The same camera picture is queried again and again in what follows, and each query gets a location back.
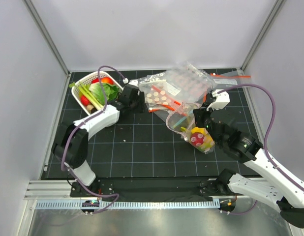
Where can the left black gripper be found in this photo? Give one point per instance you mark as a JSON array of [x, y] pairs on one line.
[[140, 107]]

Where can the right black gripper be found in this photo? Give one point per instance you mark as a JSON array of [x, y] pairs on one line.
[[199, 114]]

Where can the yellow banana bunch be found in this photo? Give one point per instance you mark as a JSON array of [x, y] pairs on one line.
[[208, 144]]

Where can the red apple front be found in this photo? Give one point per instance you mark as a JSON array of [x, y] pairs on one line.
[[197, 139]]

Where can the clear pink-dotted zip bag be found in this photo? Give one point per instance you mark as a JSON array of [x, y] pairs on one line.
[[182, 117]]

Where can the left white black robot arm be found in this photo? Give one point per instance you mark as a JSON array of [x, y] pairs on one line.
[[71, 141]]

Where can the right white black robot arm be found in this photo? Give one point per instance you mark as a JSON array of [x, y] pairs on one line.
[[285, 192]]

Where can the clear white-dotted zip bag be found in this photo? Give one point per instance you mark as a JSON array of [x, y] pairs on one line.
[[158, 97]]

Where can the clear bag orange zipper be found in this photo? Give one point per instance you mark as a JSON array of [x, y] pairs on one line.
[[230, 79]]

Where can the green lettuce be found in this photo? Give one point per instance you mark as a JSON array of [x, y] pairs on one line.
[[108, 92]]

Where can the red orange tomato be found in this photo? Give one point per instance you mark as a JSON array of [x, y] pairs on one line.
[[107, 80]]

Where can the red strawberry back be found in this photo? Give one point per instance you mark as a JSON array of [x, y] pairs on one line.
[[96, 80]]

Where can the brown mushroom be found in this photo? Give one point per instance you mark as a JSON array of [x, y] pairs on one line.
[[89, 107]]

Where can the small red strawberry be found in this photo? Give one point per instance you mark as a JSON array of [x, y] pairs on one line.
[[84, 101]]

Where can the black grid cutting mat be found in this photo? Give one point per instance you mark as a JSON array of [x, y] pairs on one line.
[[140, 145]]

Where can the green celery stalk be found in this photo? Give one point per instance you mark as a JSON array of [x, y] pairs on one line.
[[78, 89]]

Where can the pile of red-dotted bags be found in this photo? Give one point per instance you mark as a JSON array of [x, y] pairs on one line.
[[185, 83]]

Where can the white plastic basket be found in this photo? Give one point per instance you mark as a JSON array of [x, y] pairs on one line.
[[88, 79]]

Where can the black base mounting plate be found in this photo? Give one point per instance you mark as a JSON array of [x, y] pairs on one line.
[[161, 189]]

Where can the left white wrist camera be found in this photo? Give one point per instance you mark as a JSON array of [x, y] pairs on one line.
[[133, 82]]

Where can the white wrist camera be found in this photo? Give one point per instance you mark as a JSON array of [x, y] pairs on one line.
[[217, 99], [133, 82]]

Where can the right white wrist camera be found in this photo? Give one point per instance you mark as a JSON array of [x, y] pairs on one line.
[[217, 99]]

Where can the left aluminium frame post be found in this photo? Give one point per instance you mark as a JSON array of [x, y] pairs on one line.
[[43, 30]]

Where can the aluminium frame post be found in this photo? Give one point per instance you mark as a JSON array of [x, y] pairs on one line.
[[275, 10], [43, 30]]

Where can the slotted aluminium cable duct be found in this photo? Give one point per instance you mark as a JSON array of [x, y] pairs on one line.
[[96, 205]]

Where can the right aluminium frame post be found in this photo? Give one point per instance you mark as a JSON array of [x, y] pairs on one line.
[[275, 10]]

